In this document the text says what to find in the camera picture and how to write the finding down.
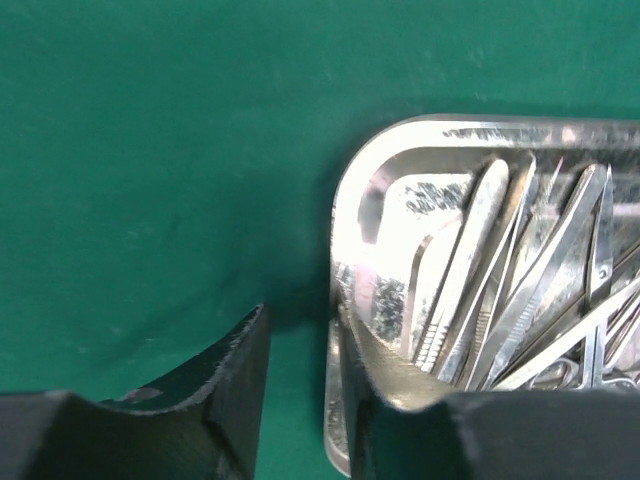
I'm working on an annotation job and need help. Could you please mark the steel instrument tray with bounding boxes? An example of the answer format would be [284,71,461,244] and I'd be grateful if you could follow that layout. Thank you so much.
[323,115,639,479]

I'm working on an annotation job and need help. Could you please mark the steel hemostat clamp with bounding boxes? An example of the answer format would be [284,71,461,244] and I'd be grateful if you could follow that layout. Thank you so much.
[523,249,639,390]

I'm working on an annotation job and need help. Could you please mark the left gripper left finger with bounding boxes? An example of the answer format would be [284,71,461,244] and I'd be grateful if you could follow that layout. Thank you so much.
[1,305,271,479]

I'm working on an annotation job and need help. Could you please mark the steel surgical scissors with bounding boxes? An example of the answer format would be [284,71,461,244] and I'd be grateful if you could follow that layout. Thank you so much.
[492,167,639,390]

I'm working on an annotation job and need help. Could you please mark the steel scalpel handle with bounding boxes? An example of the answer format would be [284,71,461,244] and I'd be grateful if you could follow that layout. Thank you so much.
[414,158,509,372]

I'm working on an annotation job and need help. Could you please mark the steel forceps tweezers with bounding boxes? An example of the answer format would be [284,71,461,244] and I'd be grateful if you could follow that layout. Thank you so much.
[434,153,537,389]

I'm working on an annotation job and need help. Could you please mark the green surgical cloth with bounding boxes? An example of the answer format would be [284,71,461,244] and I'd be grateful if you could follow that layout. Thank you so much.
[1,1,639,479]

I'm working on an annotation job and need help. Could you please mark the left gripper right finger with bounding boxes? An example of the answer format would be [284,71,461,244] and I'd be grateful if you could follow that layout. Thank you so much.
[338,312,639,479]

